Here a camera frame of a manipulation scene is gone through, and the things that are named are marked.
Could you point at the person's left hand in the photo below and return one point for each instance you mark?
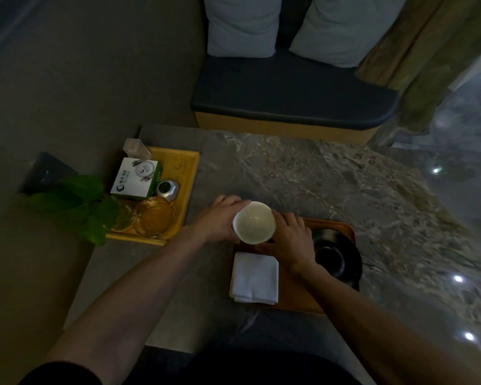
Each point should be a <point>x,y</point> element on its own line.
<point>218,220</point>

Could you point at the person's right hand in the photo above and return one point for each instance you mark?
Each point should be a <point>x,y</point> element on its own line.
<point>292,244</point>

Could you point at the white cup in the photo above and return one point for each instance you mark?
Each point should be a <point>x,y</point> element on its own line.
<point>252,222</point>

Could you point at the black saucer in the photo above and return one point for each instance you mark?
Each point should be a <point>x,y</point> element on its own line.
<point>340,260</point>

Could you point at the white napkins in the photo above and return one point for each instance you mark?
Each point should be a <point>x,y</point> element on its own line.
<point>254,278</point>

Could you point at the orange wooden tray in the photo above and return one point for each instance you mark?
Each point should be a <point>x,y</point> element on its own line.
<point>296,296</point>

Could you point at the person's left forearm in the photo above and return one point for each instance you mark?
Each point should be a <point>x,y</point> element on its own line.
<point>136,300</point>

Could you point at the person's right forearm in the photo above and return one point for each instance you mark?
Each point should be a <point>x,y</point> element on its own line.
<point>376,332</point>

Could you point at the yellow tray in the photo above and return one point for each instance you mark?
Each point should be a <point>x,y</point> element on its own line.
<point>184,164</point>

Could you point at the person's dark clothing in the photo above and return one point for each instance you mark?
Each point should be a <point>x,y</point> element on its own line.
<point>244,368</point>

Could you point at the silver metal call bell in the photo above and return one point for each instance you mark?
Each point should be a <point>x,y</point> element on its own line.
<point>167,190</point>

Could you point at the amber glass ashtray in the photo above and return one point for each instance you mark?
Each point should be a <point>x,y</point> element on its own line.
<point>152,218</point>

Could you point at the white and green box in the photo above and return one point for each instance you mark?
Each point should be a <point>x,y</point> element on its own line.
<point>134,180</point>

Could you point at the clear glass vase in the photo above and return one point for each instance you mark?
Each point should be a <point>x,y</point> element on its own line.
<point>122,220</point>

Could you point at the clear plastic toothpick holder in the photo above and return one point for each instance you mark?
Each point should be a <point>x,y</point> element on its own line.
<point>136,148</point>

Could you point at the green leafy plant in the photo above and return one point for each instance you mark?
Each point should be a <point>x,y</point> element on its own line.
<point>84,188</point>

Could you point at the dark cushioned bench seat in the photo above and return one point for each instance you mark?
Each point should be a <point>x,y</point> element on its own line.
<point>288,92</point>

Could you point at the grey square pillow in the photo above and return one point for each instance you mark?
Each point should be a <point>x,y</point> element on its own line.
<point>242,28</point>
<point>344,32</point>

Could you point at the black wall socket panel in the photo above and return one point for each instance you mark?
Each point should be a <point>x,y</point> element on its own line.
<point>44,172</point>

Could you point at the white pedestal block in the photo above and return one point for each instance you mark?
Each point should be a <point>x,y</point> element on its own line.
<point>477,68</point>

